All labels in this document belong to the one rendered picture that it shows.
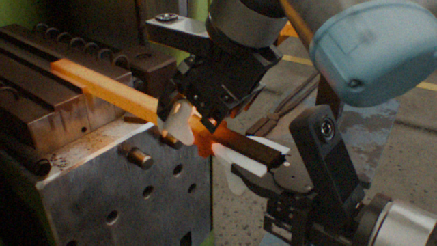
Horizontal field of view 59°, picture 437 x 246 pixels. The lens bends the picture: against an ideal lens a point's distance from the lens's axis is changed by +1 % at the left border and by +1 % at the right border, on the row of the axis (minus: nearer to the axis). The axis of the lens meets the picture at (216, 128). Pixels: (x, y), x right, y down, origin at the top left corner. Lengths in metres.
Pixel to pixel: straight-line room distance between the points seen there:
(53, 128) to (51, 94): 0.06
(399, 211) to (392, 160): 1.87
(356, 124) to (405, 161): 1.29
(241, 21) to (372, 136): 0.68
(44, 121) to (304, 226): 0.42
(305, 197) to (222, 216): 1.37
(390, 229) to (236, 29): 0.23
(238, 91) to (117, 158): 0.33
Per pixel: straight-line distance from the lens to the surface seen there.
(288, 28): 0.82
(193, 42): 0.43
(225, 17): 0.37
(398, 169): 2.23
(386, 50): 0.25
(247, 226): 1.74
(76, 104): 0.67
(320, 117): 0.38
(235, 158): 0.46
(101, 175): 0.68
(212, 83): 0.42
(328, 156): 0.39
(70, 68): 0.72
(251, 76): 0.40
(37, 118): 0.64
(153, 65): 0.76
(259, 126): 0.94
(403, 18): 0.26
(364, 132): 1.00
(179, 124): 0.49
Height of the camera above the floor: 1.29
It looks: 34 degrees down
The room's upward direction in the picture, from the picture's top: straight up
